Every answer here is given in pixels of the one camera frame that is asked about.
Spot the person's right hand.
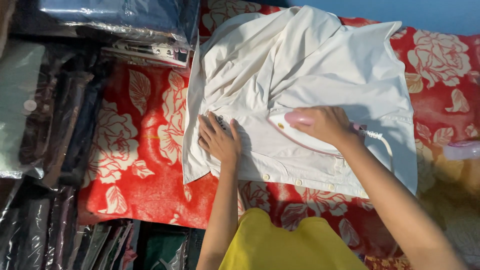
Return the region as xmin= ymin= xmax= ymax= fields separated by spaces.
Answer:
xmin=292 ymin=106 xmax=361 ymax=148

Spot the person's left hand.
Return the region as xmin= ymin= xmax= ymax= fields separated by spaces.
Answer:
xmin=197 ymin=112 xmax=243 ymax=165

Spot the white and pink clothes iron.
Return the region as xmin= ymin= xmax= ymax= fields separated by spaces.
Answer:
xmin=267 ymin=109 xmax=367 ymax=157

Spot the white button shirt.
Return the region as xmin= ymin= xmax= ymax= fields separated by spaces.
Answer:
xmin=182 ymin=5 xmax=419 ymax=199

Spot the red floral blanket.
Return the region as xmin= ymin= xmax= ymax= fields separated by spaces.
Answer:
xmin=78 ymin=0 xmax=480 ymax=270

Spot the patterned plastic-wrapped garment packet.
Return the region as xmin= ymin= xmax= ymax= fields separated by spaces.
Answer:
xmin=100 ymin=39 xmax=193 ymax=69

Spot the dark green wrapped garment packet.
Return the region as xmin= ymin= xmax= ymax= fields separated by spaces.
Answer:
xmin=135 ymin=223 xmax=207 ymax=270

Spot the person's yellow shirt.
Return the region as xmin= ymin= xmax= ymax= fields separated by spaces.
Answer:
xmin=219 ymin=208 xmax=369 ymax=270

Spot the lilac plastic bottle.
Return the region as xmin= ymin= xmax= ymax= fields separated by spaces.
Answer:
xmin=442 ymin=140 xmax=480 ymax=161

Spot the row of dark wrapped garments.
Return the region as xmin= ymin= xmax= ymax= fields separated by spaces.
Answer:
xmin=19 ymin=41 xmax=113 ymax=190

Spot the blue plastic-wrapped garment packet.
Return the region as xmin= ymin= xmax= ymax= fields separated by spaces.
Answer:
xmin=37 ymin=0 xmax=201 ymax=44

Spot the pile of assorted wrapped garments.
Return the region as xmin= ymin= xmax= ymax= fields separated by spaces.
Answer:
xmin=0 ymin=178 xmax=141 ymax=270

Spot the pale green wrapped garment packet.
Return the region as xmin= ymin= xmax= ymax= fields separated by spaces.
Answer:
xmin=0 ymin=39 xmax=47 ymax=180

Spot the white iron power cord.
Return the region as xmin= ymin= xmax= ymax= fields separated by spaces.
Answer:
xmin=358 ymin=128 xmax=394 ymax=173

